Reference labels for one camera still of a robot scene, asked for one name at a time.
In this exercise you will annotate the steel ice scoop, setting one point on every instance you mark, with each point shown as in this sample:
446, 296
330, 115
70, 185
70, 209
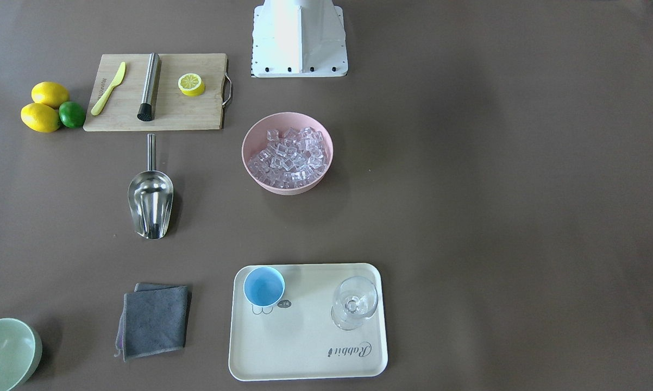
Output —
150, 197

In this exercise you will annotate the clear ice cubes pile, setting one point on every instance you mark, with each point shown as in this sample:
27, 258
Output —
291, 160

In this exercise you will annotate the light blue cup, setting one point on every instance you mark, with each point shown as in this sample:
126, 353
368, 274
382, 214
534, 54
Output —
264, 286

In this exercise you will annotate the pink bowl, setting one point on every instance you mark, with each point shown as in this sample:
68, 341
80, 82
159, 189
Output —
255, 140

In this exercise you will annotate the clear wine glass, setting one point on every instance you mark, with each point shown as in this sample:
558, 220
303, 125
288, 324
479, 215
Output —
355, 300

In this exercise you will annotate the cream serving tray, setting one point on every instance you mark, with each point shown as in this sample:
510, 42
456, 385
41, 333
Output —
297, 338

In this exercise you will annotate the bamboo cutting board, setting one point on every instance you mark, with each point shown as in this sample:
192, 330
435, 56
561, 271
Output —
173, 111

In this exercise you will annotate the half lemon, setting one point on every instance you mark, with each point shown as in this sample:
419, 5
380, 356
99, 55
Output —
191, 84

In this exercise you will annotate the steel muddler black tip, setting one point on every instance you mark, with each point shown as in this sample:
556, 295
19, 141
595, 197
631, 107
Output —
147, 105

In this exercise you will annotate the grey folded cloth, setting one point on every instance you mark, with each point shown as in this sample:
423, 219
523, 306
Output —
153, 320

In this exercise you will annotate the yellow plastic knife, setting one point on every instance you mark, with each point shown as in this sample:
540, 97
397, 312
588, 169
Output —
115, 82

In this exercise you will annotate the green lime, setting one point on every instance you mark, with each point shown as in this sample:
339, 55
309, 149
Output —
72, 114

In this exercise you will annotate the yellow lemon upper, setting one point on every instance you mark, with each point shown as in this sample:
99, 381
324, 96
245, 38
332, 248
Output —
50, 93

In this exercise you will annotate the yellow lemon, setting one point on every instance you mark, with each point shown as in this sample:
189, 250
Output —
40, 117
50, 93

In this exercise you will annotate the yellow lemon lower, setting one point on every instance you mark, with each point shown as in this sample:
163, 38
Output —
40, 117

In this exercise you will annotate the light green bowl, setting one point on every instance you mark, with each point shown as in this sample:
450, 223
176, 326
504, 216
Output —
20, 352

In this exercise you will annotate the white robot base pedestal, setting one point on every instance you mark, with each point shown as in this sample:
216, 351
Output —
298, 39

